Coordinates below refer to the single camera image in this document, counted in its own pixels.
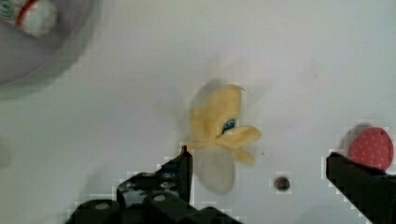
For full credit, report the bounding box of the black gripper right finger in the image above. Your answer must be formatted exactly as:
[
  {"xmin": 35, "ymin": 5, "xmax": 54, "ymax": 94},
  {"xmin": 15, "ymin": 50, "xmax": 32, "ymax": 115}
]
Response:
[{"xmin": 326, "ymin": 152, "xmax": 396, "ymax": 224}]

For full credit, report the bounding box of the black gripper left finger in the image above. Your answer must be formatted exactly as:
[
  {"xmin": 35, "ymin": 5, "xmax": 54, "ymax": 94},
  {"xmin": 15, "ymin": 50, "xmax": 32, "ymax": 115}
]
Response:
[{"xmin": 117, "ymin": 146, "xmax": 193, "ymax": 208}]

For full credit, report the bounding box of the yellow plush banana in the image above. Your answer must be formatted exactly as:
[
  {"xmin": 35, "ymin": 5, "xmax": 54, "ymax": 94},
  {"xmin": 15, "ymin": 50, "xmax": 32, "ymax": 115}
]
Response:
[{"xmin": 187, "ymin": 84, "xmax": 262, "ymax": 194}]

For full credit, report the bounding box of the red plush strawberry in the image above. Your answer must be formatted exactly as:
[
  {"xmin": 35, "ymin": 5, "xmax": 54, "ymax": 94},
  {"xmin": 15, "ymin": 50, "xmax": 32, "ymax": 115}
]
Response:
[{"xmin": 348, "ymin": 127, "xmax": 394, "ymax": 171}]

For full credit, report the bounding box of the grey round plate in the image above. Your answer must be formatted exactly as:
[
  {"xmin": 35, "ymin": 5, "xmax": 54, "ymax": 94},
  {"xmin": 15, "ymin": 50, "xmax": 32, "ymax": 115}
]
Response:
[{"xmin": 1, "ymin": 0, "xmax": 103, "ymax": 95}]

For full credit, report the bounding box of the red ketchup bottle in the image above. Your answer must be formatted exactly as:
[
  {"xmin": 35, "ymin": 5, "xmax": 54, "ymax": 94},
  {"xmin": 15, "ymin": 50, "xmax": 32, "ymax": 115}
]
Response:
[{"xmin": 0, "ymin": 0, "xmax": 58, "ymax": 37}]

